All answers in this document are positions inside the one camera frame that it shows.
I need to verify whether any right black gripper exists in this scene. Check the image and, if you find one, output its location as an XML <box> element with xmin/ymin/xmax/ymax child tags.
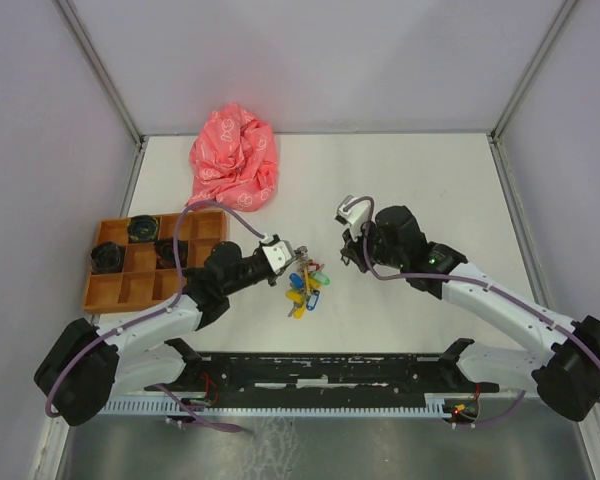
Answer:
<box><xmin>340</xmin><ymin>218</ymin><xmax>405</xmax><ymax>274</ymax></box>

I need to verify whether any keyring bunch with colourful tags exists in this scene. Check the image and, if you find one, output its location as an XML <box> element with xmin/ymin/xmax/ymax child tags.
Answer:
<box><xmin>285</xmin><ymin>246</ymin><xmax>331</xmax><ymax>320</ymax></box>

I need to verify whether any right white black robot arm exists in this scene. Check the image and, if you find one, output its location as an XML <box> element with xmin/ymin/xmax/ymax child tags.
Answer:
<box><xmin>335</xmin><ymin>196</ymin><xmax>600</xmax><ymax>422</ymax></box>

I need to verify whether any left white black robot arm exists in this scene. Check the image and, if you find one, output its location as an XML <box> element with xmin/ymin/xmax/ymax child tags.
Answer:
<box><xmin>34</xmin><ymin>238</ymin><xmax>306</xmax><ymax>426</ymax></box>

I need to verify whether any black rosette middle tray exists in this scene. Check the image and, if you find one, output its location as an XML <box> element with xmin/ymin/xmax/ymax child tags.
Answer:
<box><xmin>154</xmin><ymin>237</ymin><xmax>188</xmax><ymax>269</ymax></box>

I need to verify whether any black rosette tray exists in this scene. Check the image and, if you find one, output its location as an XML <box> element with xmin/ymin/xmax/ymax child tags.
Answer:
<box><xmin>154</xmin><ymin>237</ymin><xmax>188</xmax><ymax>269</ymax></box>
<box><xmin>90</xmin><ymin>241</ymin><xmax>125</xmax><ymax>274</ymax></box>
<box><xmin>126</xmin><ymin>215</ymin><xmax>159</xmax><ymax>244</ymax></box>

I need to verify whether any crumpled pink cloth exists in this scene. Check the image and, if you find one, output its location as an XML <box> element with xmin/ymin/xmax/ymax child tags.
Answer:
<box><xmin>188</xmin><ymin>103</ymin><xmax>279</xmax><ymax>212</ymax></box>

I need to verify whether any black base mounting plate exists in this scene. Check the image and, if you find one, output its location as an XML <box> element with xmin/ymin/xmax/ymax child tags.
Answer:
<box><xmin>167</xmin><ymin>352</ymin><xmax>499</xmax><ymax>410</ymax></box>

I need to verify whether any wooden compartment tray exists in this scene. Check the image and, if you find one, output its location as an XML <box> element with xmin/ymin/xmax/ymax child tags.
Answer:
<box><xmin>83</xmin><ymin>210</ymin><xmax>227</xmax><ymax>314</ymax></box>

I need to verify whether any black rosette top tray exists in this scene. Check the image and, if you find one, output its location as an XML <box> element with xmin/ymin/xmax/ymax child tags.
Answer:
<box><xmin>126</xmin><ymin>215</ymin><xmax>159</xmax><ymax>244</ymax></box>

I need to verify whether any black rosette left tray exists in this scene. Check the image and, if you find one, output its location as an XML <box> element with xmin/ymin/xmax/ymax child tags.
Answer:
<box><xmin>90</xmin><ymin>241</ymin><xmax>125</xmax><ymax>274</ymax></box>

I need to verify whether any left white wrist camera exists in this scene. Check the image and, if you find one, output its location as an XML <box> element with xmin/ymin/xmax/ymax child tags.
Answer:
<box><xmin>260</xmin><ymin>235</ymin><xmax>297</xmax><ymax>275</ymax></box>

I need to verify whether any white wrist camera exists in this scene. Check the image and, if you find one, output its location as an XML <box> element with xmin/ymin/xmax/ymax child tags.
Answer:
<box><xmin>260</xmin><ymin>235</ymin><xmax>297</xmax><ymax>275</ymax></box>
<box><xmin>335</xmin><ymin>195</ymin><xmax>374</xmax><ymax>240</ymax></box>

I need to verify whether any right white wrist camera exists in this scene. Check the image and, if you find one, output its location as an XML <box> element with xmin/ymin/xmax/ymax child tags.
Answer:
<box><xmin>335</xmin><ymin>195</ymin><xmax>374</xmax><ymax>240</ymax></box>

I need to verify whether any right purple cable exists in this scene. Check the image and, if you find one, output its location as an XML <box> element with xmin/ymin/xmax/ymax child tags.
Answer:
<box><xmin>342</xmin><ymin>196</ymin><xmax>600</xmax><ymax>430</ymax></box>

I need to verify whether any purple cable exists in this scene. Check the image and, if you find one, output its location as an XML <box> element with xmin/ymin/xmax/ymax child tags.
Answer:
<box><xmin>45</xmin><ymin>199</ymin><xmax>271</xmax><ymax>432</ymax></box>
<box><xmin>342</xmin><ymin>196</ymin><xmax>600</xmax><ymax>430</ymax></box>

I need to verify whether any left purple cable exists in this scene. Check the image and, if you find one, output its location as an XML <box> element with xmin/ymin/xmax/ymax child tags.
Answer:
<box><xmin>45</xmin><ymin>199</ymin><xmax>271</xmax><ymax>432</ymax></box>

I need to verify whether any right aluminium frame post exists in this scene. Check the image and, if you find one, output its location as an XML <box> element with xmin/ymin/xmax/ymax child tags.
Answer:
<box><xmin>489</xmin><ymin>0</ymin><xmax>581</xmax><ymax>139</ymax></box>

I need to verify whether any aluminium frame post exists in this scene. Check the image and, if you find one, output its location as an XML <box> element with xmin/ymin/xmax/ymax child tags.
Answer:
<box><xmin>489</xmin><ymin>0</ymin><xmax>581</xmax><ymax>139</ymax></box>
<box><xmin>54</xmin><ymin>0</ymin><xmax>146</xmax><ymax>146</ymax></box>

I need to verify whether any white slotted cable duct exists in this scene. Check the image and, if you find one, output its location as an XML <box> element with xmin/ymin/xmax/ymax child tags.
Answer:
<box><xmin>104</xmin><ymin>392</ymin><xmax>456</xmax><ymax>415</ymax></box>

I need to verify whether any left aluminium frame post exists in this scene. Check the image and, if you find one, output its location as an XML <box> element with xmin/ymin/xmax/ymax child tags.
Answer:
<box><xmin>54</xmin><ymin>0</ymin><xmax>146</xmax><ymax>146</ymax></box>

